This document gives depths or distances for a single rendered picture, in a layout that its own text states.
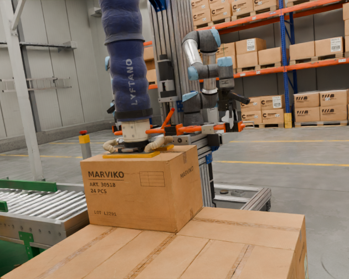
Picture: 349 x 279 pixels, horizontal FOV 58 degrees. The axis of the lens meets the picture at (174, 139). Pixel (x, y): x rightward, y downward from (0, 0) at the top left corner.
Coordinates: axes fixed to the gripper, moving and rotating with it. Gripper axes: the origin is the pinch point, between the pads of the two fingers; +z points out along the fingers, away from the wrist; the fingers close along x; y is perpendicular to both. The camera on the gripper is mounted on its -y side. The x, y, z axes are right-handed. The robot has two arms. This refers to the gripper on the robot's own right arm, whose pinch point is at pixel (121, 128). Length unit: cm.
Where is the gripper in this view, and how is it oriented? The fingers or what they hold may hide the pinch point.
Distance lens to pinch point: 229.2
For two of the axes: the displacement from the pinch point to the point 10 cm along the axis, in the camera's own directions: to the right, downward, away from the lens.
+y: 9.0, -0.4, -4.4
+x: 4.2, -1.9, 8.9
